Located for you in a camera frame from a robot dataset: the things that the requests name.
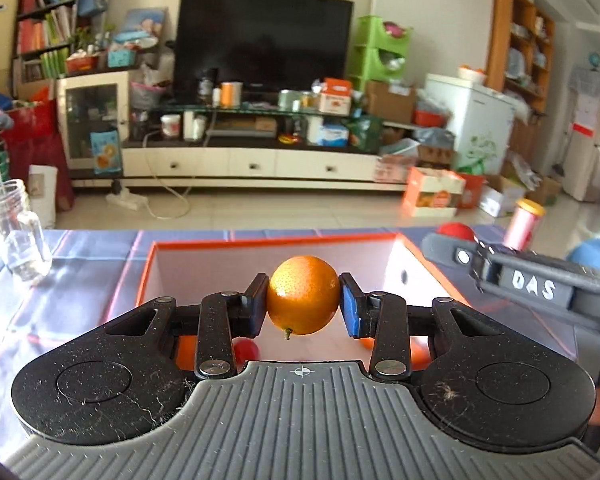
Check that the dark bookshelf with books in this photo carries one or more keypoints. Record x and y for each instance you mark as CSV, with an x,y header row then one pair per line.
x,y
50,15

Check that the orange cardboard box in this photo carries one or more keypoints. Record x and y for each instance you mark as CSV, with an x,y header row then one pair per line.
x,y
170,270

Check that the white tall appliance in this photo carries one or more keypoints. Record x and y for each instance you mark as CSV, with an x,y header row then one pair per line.
x,y
587,135

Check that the small red fruit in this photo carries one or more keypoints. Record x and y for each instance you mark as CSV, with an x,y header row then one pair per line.
x,y
455,232
245,349

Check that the small orange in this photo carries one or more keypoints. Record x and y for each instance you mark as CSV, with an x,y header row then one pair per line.
x,y
186,352
304,294

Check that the green plastic storage rack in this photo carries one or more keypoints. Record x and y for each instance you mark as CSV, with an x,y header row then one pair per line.
x,y
380,52

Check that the bowl of oranges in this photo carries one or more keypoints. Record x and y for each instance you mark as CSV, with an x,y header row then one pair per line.
x,y
472,75

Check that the black flat television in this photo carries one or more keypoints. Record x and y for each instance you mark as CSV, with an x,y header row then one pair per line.
x,y
262,45

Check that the large orange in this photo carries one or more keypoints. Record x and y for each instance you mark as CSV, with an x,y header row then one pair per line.
x,y
419,355

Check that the clear glass mug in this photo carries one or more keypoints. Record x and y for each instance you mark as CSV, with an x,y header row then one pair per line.
x,y
17,230

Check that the orange fruit carton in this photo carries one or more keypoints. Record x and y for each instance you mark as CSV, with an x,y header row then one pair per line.
x,y
432,192

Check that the blue plaid tablecloth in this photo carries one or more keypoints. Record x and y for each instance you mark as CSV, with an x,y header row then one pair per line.
x,y
80,290

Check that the blue snack bag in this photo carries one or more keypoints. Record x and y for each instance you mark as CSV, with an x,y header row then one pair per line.
x,y
105,152

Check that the pink canister with yellow lid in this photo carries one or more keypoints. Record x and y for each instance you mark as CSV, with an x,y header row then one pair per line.
x,y
522,225

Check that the white low television cabinet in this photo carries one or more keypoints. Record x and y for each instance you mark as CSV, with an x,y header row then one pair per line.
x,y
250,165

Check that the white chest freezer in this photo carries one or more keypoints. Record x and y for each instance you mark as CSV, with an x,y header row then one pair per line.
x,y
472,125

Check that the blue round object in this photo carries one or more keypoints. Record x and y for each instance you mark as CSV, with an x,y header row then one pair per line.
x,y
597,252

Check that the white jar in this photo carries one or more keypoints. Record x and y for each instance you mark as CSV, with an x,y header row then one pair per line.
x,y
171,126

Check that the white glass-door cabinet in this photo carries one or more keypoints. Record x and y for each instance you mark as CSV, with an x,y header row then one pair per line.
x,y
92,120

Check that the wooden open shelf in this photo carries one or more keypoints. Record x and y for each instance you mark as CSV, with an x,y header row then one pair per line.
x,y
522,50

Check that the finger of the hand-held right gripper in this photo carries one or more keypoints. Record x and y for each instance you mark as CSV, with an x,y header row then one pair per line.
x,y
450,255

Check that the red bag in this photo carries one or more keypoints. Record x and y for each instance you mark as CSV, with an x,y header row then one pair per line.
x,y
40,145

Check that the blue framed picture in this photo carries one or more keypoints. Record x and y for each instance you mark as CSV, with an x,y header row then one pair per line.
x,y
141,35

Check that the red plastic basin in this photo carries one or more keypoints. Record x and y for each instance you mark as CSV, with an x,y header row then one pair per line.
x,y
431,117

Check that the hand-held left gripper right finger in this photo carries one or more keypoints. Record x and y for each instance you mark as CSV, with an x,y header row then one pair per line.
x,y
350,308

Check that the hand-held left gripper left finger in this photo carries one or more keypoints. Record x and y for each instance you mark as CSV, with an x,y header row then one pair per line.
x,y
258,306

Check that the white power strip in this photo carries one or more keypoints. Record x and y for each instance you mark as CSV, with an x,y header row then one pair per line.
x,y
127,201

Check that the blue tissue pack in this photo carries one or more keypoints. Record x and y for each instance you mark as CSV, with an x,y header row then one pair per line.
x,y
334,135

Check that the small globe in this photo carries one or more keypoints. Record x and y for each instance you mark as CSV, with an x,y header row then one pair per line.
x,y
595,61

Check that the orange and white box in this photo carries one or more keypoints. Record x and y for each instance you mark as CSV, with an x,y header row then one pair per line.
x,y
336,96

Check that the open white cardboard box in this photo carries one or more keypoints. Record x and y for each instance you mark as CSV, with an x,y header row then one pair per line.
x,y
500,197

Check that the brown cardboard box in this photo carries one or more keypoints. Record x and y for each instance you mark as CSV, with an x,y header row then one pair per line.
x,y
390,102

